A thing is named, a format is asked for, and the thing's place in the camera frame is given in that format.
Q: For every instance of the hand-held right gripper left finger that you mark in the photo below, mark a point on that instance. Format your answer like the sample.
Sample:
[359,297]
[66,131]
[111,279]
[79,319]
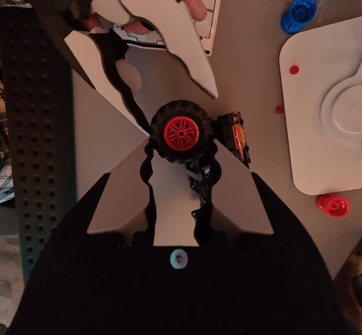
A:
[121,199]

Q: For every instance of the black toy wheel red rim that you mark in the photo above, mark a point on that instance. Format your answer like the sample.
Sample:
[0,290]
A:
[181,133]

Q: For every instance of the blue black toy monster truck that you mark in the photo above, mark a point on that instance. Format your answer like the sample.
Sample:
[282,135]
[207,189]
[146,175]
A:
[236,137]

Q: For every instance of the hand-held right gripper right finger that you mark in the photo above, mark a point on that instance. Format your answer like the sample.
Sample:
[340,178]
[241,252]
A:
[240,199]

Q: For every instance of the small red toy pin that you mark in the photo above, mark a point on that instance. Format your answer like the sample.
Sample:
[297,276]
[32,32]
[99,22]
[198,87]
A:
[294,69]
[279,110]

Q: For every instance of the person's left hand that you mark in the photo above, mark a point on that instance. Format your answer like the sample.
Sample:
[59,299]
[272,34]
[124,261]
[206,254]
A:
[193,4]

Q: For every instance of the blue toy wheel rim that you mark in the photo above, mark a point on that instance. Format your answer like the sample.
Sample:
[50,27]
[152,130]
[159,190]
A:
[298,14]

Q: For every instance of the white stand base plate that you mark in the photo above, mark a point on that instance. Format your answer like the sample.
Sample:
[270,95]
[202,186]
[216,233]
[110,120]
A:
[311,114]

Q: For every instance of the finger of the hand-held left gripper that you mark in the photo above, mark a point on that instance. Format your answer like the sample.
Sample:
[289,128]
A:
[169,24]
[90,58]

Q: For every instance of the black studded mat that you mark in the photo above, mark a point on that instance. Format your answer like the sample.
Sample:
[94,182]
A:
[39,142]

